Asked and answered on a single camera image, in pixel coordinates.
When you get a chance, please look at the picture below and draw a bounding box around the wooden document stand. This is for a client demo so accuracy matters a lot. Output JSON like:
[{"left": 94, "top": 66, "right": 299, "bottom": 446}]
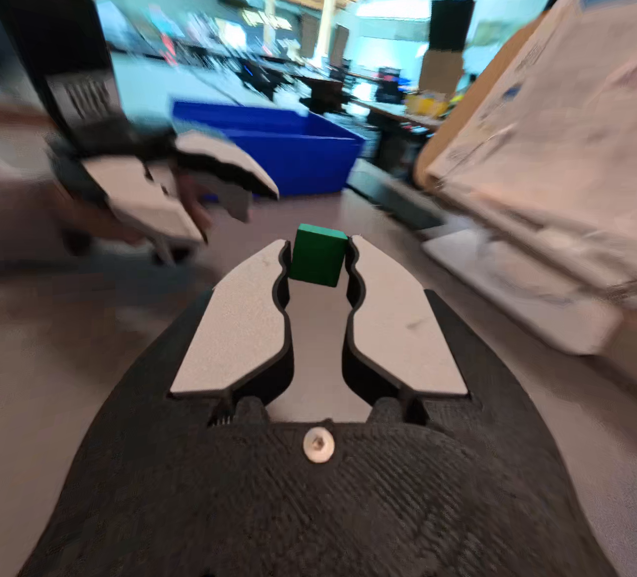
[
  {"left": 412, "top": 0, "right": 637, "bottom": 357},
  {"left": 418, "top": 0, "right": 476, "bottom": 96}
]

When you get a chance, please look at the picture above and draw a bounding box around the blue plastic bin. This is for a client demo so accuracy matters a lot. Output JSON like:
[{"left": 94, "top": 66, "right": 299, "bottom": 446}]
[{"left": 171, "top": 99, "right": 367, "bottom": 198}]

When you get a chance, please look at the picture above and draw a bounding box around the person's left hand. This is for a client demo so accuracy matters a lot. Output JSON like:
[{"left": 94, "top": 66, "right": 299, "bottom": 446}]
[{"left": 47, "top": 171, "right": 216, "bottom": 249}]

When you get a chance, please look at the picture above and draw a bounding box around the green wooden cube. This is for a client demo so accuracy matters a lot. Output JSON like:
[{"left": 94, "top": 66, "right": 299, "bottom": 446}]
[{"left": 288, "top": 223, "right": 349, "bottom": 288}]

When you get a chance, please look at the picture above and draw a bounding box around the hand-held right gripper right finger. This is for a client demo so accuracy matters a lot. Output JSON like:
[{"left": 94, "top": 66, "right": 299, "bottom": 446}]
[{"left": 342, "top": 236, "right": 468, "bottom": 398}]

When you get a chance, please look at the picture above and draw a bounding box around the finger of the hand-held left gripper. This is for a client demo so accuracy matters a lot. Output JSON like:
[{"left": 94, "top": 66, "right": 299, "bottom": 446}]
[
  {"left": 173, "top": 131, "right": 281, "bottom": 201},
  {"left": 81, "top": 157, "right": 208, "bottom": 245}
]

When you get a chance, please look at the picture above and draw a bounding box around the grey desk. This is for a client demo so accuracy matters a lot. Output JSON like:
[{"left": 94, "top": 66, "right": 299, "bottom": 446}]
[{"left": 0, "top": 186, "right": 637, "bottom": 577}]

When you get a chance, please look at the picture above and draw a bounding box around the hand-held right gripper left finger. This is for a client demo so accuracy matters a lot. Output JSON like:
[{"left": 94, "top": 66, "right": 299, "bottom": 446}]
[{"left": 170, "top": 239, "right": 294, "bottom": 396}]

